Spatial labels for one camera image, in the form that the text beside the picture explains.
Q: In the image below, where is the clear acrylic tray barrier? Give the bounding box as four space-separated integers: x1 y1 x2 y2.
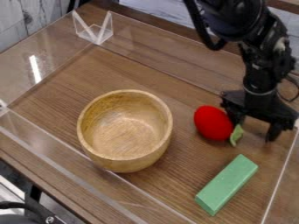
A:
0 0 299 224

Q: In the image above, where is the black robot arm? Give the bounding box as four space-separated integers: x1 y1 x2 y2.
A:
189 0 299 142

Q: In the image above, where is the wooden bowl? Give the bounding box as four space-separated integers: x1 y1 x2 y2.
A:
77 89 174 173

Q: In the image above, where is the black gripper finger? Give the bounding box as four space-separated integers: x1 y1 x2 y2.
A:
266 123 283 142
226 106 246 125

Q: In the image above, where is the red plush fruit green leaf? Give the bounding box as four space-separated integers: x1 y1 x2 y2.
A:
194 105 245 146

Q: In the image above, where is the black equipment at table corner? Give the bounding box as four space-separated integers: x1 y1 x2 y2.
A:
0 185 67 224

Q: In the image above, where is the green rectangular block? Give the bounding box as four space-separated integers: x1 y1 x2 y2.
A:
195 154 258 216

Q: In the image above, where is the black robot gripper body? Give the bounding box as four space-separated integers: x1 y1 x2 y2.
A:
221 69 299 130

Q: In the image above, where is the clear acrylic corner bracket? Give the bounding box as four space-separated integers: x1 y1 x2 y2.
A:
71 11 114 46

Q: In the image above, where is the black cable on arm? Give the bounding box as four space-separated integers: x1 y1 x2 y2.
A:
182 0 230 52

